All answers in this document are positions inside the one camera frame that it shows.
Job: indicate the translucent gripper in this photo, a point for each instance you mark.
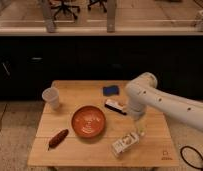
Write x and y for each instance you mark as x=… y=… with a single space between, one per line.
x=140 y=126

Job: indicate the white carton bottle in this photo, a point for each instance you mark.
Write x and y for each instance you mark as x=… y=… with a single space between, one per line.
x=124 y=143

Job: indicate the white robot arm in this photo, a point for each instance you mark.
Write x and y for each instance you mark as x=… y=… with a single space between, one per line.
x=142 y=92

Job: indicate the blue sponge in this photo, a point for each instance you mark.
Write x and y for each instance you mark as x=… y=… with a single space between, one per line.
x=111 y=90

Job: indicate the orange bowl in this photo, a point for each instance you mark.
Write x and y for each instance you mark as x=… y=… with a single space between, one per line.
x=88 y=122

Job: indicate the wooden table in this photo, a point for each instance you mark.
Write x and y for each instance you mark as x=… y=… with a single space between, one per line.
x=155 y=148

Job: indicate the brown sausage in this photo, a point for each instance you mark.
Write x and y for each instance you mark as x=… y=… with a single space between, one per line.
x=57 y=139

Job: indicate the translucent plastic cup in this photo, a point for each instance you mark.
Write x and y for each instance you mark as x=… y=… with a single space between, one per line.
x=51 y=96

